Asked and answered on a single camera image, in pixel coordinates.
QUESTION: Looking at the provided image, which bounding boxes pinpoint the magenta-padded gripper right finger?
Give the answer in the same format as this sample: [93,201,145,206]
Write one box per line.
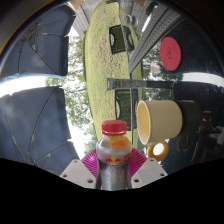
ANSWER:
[127,147,168,190]

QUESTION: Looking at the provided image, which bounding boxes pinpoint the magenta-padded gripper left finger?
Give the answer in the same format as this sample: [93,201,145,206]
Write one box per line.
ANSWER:
[59,148,98,190]

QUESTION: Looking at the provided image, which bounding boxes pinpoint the clear red-capped drink bottle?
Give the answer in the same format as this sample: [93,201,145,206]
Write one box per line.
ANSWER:
[95,119,133,191]

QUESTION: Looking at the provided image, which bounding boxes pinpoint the grey striped tube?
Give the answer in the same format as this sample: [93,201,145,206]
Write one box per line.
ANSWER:
[106,77,175,92]

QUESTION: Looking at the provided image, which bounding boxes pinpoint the flat round red coaster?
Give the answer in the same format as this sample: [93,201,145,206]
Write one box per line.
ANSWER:
[159,36,183,72]

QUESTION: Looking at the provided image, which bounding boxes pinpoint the grey slatted metal table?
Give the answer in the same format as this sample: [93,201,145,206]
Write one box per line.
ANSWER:
[127,0,188,74]

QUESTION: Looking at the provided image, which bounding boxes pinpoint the small dark ashtray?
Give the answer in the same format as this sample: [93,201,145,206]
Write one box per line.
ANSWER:
[125,13,139,28]

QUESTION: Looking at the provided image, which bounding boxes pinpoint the cream mug with yellow handle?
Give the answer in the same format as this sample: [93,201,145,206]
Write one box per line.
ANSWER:
[136,99,184,163]

